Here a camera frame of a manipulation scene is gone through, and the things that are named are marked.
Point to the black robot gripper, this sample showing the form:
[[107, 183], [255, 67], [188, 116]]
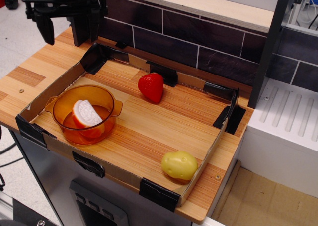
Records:
[[43, 10]]

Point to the orange transparent plastic pot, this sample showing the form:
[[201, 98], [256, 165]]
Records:
[[100, 98]]

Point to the salmon sushi toy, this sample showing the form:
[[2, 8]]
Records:
[[87, 119]]

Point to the cardboard fence with black tape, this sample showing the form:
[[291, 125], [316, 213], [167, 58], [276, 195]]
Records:
[[201, 118]]

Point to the black caster wheel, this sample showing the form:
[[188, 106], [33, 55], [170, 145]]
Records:
[[11, 4]]

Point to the red toy strawberry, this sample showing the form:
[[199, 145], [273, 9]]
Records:
[[151, 86]]

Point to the yellow toy potato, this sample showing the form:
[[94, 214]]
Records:
[[179, 165]]

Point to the grey oven control panel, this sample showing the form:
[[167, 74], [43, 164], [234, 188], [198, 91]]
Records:
[[94, 210]]

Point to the white toy sink drainboard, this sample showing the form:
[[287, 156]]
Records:
[[281, 139]]

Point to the dark grey vertical post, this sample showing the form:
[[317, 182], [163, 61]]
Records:
[[260, 79]]

